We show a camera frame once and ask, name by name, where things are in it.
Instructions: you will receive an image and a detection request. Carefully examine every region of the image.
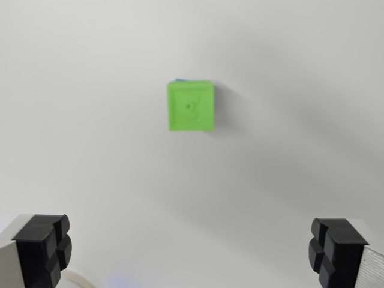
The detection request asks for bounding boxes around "gripper right finger with black tip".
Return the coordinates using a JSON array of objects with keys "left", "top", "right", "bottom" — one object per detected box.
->
[{"left": 308, "top": 218, "right": 384, "bottom": 288}]

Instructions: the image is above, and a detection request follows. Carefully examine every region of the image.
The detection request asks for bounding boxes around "gripper left finger with black tip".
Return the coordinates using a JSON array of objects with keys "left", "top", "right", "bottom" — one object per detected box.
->
[{"left": 0, "top": 214, "right": 73, "bottom": 288}]

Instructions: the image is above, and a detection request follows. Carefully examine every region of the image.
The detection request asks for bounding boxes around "green embossed toy cube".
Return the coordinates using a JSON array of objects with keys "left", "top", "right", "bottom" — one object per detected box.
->
[{"left": 166, "top": 79, "right": 216, "bottom": 133}]

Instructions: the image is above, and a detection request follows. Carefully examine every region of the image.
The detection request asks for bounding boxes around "white curved cable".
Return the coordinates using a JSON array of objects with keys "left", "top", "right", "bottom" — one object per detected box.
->
[{"left": 61, "top": 268, "right": 94, "bottom": 288}]

